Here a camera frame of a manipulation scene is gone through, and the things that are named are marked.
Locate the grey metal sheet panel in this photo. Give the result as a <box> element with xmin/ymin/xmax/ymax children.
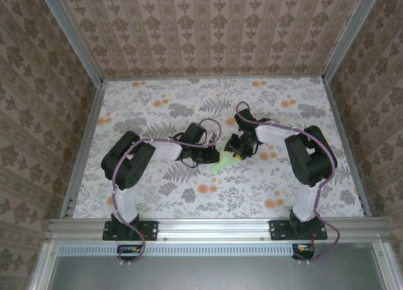
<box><xmin>30</xmin><ymin>242</ymin><xmax>403</xmax><ymax>290</ymax></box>

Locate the floral patterned table cover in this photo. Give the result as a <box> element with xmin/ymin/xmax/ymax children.
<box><xmin>67</xmin><ymin>78</ymin><xmax>366</xmax><ymax>220</ymax></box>

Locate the black controller board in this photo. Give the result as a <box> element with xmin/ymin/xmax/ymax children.
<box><xmin>292</xmin><ymin>243</ymin><xmax>317</xmax><ymax>261</ymax></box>
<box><xmin>116</xmin><ymin>244</ymin><xmax>144</xmax><ymax>262</ymax></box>

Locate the thin aluminium table end rail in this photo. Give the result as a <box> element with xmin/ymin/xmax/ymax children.
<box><xmin>102</xmin><ymin>76</ymin><xmax>325</xmax><ymax>82</ymax></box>

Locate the wide aluminium base rail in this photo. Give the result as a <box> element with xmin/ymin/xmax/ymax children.
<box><xmin>45</xmin><ymin>217</ymin><xmax>390</xmax><ymax>243</ymax></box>

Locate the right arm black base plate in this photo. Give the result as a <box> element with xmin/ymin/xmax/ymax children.
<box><xmin>270</xmin><ymin>219</ymin><xmax>328</xmax><ymax>241</ymax></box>

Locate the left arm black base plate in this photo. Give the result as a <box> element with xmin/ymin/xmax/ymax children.
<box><xmin>103</xmin><ymin>219</ymin><xmax>159</xmax><ymax>241</ymax></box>

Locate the slotted grey cable duct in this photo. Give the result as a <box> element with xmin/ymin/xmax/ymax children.
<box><xmin>58</xmin><ymin>243</ymin><xmax>319</xmax><ymax>257</ymax></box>

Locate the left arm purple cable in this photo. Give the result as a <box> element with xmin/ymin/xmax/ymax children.
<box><xmin>110</xmin><ymin>117</ymin><xmax>224</xmax><ymax>267</ymax></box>

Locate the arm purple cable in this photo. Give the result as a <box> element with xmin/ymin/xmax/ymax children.
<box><xmin>110</xmin><ymin>117</ymin><xmax>224</xmax><ymax>267</ymax></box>
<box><xmin>235</xmin><ymin>100</ymin><xmax>343</xmax><ymax>265</ymax></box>

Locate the aluminium table side rail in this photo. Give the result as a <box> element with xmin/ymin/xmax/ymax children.
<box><xmin>59</xmin><ymin>80</ymin><xmax>106</xmax><ymax>220</ymax></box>
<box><xmin>322</xmin><ymin>77</ymin><xmax>372</xmax><ymax>218</ymax></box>

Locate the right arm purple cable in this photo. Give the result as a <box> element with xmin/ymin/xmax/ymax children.
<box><xmin>235</xmin><ymin>100</ymin><xmax>343</xmax><ymax>265</ymax></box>

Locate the aluminium frame post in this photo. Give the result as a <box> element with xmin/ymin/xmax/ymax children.
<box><xmin>321</xmin><ymin>0</ymin><xmax>378</xmax><ymax>83</ymax></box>
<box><xmin>40</xmin><ymin>0</ymin><xmax>105</xmax><ymax>84</ymax></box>

